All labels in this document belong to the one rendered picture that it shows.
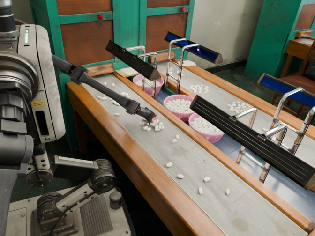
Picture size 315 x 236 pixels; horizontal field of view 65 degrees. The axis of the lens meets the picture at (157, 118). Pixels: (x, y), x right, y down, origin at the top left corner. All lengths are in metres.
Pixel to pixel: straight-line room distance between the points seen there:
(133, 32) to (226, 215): 1.67
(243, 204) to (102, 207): 0.76
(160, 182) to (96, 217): 0.44
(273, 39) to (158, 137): 2.93
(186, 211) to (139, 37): 1.62
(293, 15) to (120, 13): 2.50
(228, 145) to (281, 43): 2.61
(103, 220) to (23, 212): 0.44
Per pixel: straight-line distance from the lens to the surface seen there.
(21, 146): 0.65
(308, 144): 1.84
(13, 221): 1.61
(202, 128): 1.67
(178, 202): 1.19
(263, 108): 2.02
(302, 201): 1.54
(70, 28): 2.07
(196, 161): 1.42
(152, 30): 2.41
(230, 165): 1.42
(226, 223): 1.21
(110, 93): 1.49
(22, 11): 2.84
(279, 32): 4.08
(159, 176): 1.28
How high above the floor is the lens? 1.71
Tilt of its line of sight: 34 degrees down
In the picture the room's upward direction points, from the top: 4 degrees clockwise
